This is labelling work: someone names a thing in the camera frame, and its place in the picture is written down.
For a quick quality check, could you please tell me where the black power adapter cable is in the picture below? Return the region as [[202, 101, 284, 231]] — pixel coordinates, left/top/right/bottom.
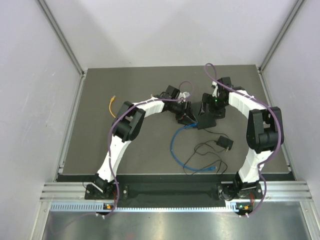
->
[[182, 127, 235, 176]]

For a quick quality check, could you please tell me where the yellow ethernet cable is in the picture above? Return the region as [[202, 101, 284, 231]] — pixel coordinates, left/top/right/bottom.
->
[[108, 95, 117, 119]]

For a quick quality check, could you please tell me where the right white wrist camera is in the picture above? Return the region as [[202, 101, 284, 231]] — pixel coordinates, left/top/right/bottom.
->
[[211, 81, 219, 98]]

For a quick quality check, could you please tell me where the grey slotted cable duct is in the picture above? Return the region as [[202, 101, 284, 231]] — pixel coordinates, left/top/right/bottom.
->
[[50, 202, 250, 213]]

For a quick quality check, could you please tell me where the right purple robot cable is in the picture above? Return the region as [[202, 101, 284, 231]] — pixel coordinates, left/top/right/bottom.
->
[[204, 62, 286, 218]]

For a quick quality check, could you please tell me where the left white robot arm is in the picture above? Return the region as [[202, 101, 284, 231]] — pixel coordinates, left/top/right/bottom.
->
[[87, 85, 194, 199]]

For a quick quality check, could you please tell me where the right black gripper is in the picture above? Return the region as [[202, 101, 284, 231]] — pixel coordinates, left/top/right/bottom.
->
[[198, 93, 229, 121]]

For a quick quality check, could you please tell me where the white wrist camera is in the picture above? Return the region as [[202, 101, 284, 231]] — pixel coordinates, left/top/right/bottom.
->
[[178, 91, 190, 101], [211, 81, 219, 98]]

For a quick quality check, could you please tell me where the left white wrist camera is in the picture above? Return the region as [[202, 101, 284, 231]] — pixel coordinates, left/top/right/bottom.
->
[[178, 91, 190, 101]]

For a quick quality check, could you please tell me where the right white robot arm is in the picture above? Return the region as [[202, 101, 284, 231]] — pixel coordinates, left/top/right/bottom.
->
[[202, 77, 284, 201]]

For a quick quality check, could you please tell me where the blue ethernet cable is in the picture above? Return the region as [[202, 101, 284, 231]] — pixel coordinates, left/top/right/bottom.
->
[[170, 122, 217, 172]]

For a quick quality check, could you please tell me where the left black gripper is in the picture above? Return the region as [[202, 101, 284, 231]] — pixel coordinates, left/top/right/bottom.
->
[[168, 100, 197, 126]]

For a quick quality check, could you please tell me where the black network switch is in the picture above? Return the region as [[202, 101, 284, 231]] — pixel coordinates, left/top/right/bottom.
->
[[195, 112, 217, 130]]

